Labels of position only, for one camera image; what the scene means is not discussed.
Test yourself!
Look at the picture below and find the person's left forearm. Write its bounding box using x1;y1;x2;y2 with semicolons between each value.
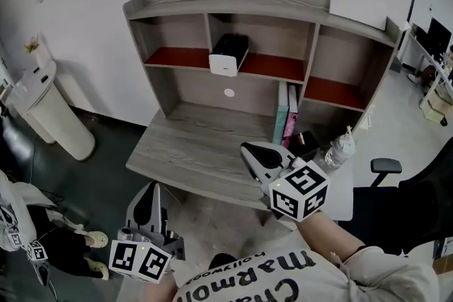
147;270;178;302

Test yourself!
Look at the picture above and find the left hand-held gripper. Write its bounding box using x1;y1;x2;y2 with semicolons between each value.
108;182;185;283

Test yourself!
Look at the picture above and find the person's white printed shirt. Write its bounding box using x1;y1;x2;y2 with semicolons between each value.
173;245;440;302

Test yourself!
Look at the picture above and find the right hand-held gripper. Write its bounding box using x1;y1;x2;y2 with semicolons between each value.
240;141;331;223

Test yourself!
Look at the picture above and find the white round pedestal table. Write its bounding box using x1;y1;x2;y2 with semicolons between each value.
14;59;96;163

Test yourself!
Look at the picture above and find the white box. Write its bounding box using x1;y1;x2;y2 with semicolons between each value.
208;33;250;78

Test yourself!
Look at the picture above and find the person's dark shoe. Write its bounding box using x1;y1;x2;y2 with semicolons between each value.
208;252;246;272

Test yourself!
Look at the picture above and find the clear water bottle with straw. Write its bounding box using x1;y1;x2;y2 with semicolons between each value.
323;124;356;173

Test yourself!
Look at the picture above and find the brown cardboard box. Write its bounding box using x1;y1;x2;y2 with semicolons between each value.
433;255;453;275

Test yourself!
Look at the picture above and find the black office chair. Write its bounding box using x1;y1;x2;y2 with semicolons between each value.
338;144;453;256

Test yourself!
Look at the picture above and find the white office table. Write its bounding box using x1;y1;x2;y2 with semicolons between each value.
399;23;453;117

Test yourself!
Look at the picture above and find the black computer monitor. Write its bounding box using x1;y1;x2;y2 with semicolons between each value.
426;17;453;57

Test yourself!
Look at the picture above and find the white vase with flowers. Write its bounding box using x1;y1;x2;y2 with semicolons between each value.
23;32;54;70

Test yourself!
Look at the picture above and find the wooden shelf unit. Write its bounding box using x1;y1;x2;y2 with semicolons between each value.
122;0;404;153

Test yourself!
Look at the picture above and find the pink book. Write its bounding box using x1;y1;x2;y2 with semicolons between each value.
282;83;300;150

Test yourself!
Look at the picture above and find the black pen holder box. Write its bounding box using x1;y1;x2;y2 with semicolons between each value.
288;130;321;162

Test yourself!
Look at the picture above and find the person's right forearm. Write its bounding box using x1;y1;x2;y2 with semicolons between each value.
295;211;367;265

